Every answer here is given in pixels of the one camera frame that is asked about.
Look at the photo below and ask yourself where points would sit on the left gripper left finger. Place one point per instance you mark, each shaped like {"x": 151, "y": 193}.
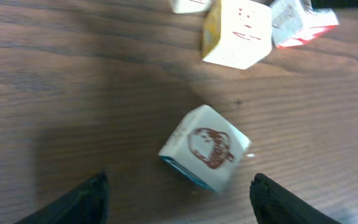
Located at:
{"x": 85, "y": 204}

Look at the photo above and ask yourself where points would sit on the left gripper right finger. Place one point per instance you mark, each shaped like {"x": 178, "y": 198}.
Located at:
{"x": 273, "y": 204}

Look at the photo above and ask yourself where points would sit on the apple block blue side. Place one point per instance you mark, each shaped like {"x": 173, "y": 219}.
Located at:
{"x": 206, "y": 148}

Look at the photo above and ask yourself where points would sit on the white block red side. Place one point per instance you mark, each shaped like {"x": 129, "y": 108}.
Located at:
{"x": 295, "y": 22}

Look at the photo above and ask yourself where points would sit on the white block below yellow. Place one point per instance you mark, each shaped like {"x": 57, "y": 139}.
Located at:
{"x": 237, "y": 33}

